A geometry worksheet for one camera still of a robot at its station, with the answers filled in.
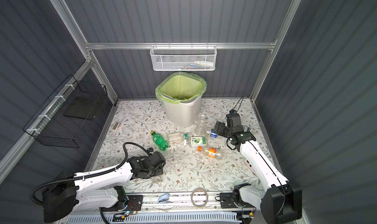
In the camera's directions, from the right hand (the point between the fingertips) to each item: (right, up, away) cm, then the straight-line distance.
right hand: (223, 127), depth 83 cm
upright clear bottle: (-11, -3, +19) cm, 23 cm away
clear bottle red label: (-37, -27, -6) cm, 46 cm away
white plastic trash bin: (-23, +8, +8) cm, 25 cm away
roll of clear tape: (-10, -37, -7) cm, 39 cm away
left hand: (-36, -24, 0) cm, 43 cm away
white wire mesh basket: (-28, +55, +41) cm, 74 cm away
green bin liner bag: (-26, +27, +20) cm, 42 cm away
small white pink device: (-71, -1, +18) cm, 73 cm away
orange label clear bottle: (-6, -15, +3) cm, 16 cm away
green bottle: (-39, -9, +9) cm, 41 cm away
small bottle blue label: (-4, -5, +11) cm, 13 cm away
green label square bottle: (-14, -9, +9) cm, 19 cm away
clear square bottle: (-29, -8, +15) cm, 34 cm away
